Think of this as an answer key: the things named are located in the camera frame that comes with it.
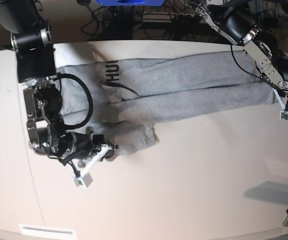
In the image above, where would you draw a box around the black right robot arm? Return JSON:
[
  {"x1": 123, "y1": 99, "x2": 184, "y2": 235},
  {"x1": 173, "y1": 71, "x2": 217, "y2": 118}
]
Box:
[{"x1": 0, "y1": 0, "x2": 118, "y2": 165}]

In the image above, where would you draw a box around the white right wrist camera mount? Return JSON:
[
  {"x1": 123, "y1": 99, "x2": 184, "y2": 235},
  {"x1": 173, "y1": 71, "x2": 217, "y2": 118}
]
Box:
[{"x1": 72, "y1": 143, "x2": 114, "y2": 189}]

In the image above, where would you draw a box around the blue plastic box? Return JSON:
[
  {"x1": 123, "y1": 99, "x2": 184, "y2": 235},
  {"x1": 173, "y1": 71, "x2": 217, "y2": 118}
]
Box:
[{"x1": 96, "y1": 0, "x2": 164, "y2": 7}]

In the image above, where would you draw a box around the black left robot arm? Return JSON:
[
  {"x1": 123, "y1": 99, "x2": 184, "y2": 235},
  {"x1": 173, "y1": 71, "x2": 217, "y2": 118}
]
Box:
[{"x1": 191, "y1": 0, "x2": 288, "y2": 91}]

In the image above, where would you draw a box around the white label strip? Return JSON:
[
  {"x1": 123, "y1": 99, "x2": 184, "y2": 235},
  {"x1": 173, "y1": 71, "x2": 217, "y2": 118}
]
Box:
[{"x1": 18, "y1": 223, "x2": 77, "y2": 239}]

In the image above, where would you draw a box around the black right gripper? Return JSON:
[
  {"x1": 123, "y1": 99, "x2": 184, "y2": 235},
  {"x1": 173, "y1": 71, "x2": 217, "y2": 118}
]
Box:
[{"x1": 57, "y1": 127, "x2": 119, "y2": 166}]

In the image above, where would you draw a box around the grey T-shirt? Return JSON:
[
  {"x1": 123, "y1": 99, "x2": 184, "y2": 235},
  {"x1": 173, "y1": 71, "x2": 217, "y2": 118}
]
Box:
[{"x1": 59, "y1": 51, "x2": 277, "y2": 155}]

